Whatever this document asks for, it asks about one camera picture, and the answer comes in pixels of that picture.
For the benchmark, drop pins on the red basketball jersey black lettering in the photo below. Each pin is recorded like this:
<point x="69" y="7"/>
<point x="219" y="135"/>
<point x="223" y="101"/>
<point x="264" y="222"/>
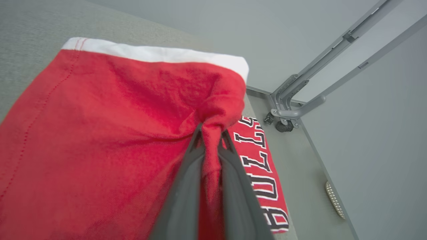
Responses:
<point x="270" y="200"/>

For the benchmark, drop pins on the red shorts white stripes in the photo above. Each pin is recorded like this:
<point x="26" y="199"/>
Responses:
<point x="100" y="133"/>

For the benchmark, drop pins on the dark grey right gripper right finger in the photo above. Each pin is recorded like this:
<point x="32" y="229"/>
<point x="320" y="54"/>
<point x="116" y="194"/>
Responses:
<point x="240" y="206"/>

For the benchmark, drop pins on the grey wheeled partition frame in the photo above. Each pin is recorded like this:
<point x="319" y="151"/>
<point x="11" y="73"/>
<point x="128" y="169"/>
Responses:
<point x="290" y="113"/>

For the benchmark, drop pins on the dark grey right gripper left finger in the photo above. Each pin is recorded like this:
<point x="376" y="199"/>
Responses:
<point x="181" y="206"/>

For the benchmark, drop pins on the white perforated oval object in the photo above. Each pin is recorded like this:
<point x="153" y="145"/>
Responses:
<point x="334" y="200"/>

